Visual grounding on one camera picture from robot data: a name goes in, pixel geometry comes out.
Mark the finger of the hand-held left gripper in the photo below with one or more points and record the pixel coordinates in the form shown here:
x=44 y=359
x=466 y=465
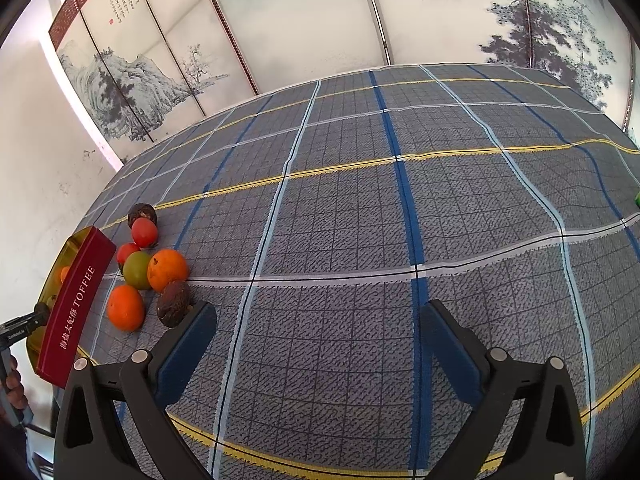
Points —
x=31 y=321

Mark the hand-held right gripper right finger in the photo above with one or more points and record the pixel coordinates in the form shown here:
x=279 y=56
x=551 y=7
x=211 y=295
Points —
x=452 y=350

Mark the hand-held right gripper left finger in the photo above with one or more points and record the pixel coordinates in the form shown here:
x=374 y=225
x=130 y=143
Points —
x=182 y=355

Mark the red and gold tin box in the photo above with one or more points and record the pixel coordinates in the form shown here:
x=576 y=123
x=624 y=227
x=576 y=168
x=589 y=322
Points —
x=75 y=310

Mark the orange tangerine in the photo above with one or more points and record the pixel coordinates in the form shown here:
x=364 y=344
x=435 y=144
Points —
x=125 y=308
x=64 y=274
x=168 y=270

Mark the red tomato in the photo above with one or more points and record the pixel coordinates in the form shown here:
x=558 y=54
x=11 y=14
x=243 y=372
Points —
x=126 y=252
x=144 y=233

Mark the person's left hand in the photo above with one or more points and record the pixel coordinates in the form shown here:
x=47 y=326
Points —
x=16 y=390

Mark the grey plaid tablecloth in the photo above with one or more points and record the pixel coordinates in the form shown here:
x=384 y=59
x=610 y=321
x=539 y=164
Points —
x=350 y=210

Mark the painted landscape folding screen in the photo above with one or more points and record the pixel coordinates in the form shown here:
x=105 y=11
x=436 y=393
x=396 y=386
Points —
x=310 y=25

